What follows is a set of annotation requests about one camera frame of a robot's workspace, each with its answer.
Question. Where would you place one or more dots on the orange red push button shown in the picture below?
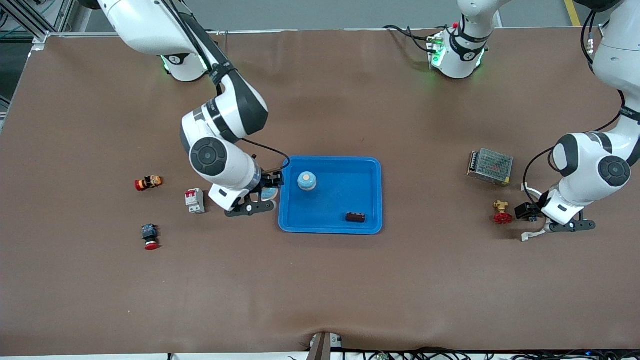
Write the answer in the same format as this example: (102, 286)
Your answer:
(150, 182)

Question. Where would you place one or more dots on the white curved plastic bracket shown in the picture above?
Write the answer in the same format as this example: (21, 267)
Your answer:
(525, 236)

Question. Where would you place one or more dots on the blue bell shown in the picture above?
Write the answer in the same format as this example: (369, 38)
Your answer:
(270, 193)
(306, 182)

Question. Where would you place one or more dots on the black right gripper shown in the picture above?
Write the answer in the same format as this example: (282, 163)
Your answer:
(271, 180)

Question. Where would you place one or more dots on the brass valve red handwheel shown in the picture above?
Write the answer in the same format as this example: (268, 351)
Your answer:
(502, 218)

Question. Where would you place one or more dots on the aluminium frame profile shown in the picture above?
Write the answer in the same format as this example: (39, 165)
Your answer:
(40, 37)

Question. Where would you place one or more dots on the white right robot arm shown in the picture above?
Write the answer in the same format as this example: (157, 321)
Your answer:
(150, 25)

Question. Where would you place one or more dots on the blue red emergency stop button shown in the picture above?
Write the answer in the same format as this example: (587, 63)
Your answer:
(150, 234)

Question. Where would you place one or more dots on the dark brown relay block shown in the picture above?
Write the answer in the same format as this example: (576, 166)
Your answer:
(355, 217)

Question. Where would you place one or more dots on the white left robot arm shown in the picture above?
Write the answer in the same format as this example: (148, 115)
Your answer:
(580, 160)

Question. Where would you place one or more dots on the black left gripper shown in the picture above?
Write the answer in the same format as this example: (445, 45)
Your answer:
(527, 210)

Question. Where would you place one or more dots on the metal mesh power supply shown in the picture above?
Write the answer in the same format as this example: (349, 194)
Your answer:
(492, 167)

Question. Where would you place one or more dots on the blue plastic tray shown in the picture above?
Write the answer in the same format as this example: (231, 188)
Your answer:
(330, 205)

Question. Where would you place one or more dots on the white red circuit breaker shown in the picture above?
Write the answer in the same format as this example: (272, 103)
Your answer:
(195, 202)

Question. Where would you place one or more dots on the brown table mat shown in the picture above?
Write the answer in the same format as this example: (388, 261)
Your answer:
(320, 290)

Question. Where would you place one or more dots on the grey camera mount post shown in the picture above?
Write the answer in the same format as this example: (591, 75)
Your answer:
(322, 347)

